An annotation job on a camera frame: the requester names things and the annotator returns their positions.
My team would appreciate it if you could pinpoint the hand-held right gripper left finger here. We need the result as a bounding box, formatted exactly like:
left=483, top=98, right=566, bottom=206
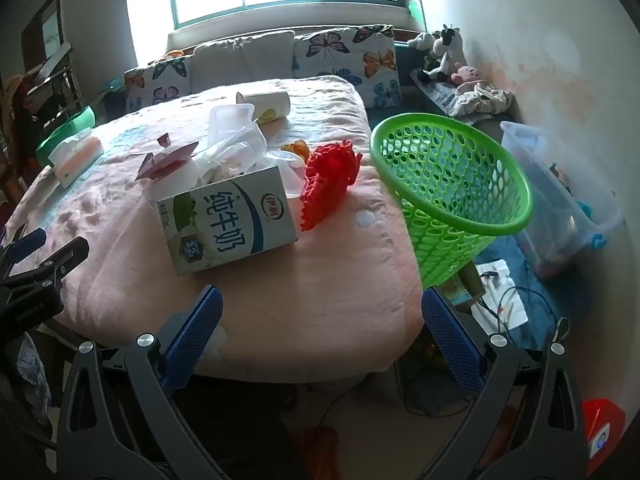
left=56, top=285, right=223, bottom=480

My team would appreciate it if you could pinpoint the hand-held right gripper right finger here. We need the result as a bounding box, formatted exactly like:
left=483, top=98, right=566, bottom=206
left=421, top=287, right=588, bottom=480

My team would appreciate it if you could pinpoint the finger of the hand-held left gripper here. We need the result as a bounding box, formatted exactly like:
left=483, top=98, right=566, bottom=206
left=0, top=236, right=91, bottom=291
left=0, top=227, right=48, bottom=263

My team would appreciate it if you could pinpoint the milk carton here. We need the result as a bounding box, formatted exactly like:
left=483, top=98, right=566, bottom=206
left=156, top=165, right=299, bottom=276

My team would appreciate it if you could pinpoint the red snack wrapper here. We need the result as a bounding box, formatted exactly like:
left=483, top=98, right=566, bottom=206
left=136, top=132, right=199, bottom=181

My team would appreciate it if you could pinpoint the white plastic bag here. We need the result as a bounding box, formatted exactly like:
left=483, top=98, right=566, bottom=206
left=192, top=142, right=266, bottom=186

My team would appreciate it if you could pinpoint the clear plastic cup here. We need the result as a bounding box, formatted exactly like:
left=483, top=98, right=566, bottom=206
left=264, top=150, right=307, bottom=196

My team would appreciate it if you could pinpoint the red crocheted cloth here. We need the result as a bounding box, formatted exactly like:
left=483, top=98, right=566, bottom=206
left=300, top=141, right=363, bottom=233

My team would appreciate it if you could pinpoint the orange wrapper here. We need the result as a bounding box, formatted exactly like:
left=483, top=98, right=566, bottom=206
left=280, top=140, right=312, bottom=161

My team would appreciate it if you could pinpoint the green plastic basket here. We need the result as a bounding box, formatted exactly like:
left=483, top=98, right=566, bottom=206
left=370, top=112, right=533, bottom=291

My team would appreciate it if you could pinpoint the paper cup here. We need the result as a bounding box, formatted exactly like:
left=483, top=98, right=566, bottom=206
left=235, top=91, right=292, bottom=126

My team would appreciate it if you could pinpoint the grey knitted cloth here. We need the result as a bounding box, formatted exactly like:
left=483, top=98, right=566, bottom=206
left=16, top=334, right=52, bottom=413

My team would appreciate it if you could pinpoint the tissue pack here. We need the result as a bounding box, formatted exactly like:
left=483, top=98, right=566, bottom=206
left=49, top=135, right=105, bottom=189

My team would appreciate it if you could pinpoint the green plastic tub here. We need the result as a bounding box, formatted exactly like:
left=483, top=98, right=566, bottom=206
left=36, top=106, right=96, bottom=167

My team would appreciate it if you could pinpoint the metal rack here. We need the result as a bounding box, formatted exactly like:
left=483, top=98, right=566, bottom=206
left=22, top=44, right=84, bottom=128

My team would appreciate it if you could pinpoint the clear plastic storage box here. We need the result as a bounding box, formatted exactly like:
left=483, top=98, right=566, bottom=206
left=500, top=121, right=626, bottom=279

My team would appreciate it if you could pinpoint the red box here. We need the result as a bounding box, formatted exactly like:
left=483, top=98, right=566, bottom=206
left=582, top=399, right=627, bottom=477

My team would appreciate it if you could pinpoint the small butterfly print pillow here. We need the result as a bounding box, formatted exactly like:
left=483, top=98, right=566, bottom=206
left=124, top=57, right=194, bottom=113

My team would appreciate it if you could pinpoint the crumpled printed cloth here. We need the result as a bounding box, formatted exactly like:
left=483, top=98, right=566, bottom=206
left=450, top=82, right=514, bottom=117

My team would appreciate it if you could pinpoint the patterned bench mat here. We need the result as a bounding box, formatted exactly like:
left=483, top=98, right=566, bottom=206
left=410, top=67, right=501, bottom=122

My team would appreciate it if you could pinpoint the pink plush toy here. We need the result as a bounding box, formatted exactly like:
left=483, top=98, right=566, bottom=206
left=451, top=64, right=481, bottom=85

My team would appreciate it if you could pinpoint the plain beige cushion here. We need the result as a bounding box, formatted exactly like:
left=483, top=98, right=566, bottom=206
left=190, top=31, right=296, bottom=95

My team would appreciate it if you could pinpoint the cow plush toy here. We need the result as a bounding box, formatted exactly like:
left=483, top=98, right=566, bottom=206
left=417, top=24, right=468, bottom=84

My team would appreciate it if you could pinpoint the large butterfly print pillow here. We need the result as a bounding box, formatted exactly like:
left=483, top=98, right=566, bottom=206
left=292, top=24, right=402, bottom=110

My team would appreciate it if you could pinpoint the black cable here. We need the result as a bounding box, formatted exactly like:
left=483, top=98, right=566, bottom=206
left=477, top=285, right=572, bottom=343

